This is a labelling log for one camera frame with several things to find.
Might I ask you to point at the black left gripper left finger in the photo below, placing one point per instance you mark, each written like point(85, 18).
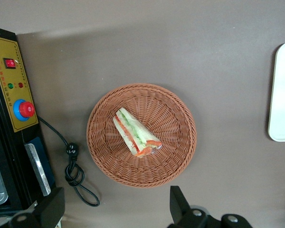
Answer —
point(50, 206)

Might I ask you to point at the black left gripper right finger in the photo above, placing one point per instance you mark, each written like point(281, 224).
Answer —
point(180, 209)

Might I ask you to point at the triangle sandwich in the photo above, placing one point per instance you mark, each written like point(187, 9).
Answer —
point(135, 133)

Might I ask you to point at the brown woven round basket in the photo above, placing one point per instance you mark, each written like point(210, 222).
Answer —
point(171, 123)

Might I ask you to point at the white plastic tray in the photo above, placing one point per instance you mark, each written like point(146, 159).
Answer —
point(283, 95)

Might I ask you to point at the black machine with gold panel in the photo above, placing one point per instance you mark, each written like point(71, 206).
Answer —
point(16, 147)

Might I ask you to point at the red emergency stop button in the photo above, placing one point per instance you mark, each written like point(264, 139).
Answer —
point(25, 109)

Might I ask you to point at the red rocker switch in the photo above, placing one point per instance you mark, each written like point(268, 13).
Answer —
point(10, 63)

